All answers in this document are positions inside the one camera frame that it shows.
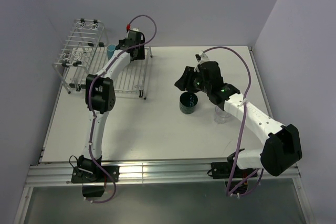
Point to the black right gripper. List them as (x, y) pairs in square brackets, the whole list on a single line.
[(183, 83)]

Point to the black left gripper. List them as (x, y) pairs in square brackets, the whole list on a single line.
[(141, 54)]

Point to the dark green patterned mug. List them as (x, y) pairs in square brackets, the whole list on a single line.
[(188, 102)]

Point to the blue ceramic mug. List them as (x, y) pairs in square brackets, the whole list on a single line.
[(110, 51)]

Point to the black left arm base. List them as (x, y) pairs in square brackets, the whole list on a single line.
[(92, 175)]

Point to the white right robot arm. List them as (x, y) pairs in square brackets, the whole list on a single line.
[(281, 144)]

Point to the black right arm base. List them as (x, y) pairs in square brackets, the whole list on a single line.
[(222, 170)]

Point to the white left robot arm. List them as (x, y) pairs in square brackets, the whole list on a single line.
[(100, 96)]

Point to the clear glass cup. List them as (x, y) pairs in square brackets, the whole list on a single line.
[(221, 116)]

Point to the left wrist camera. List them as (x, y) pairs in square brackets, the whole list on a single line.
[(132, 28)]

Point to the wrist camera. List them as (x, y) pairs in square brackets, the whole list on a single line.
[(201, 57), (132, 28)]

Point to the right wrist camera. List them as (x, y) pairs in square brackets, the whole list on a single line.
[(201, 57)]

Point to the white wire dish rack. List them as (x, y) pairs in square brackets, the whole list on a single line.
[(85, 52)]

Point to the aluminium mounting rail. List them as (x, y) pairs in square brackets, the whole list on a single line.
[(52, 174)]

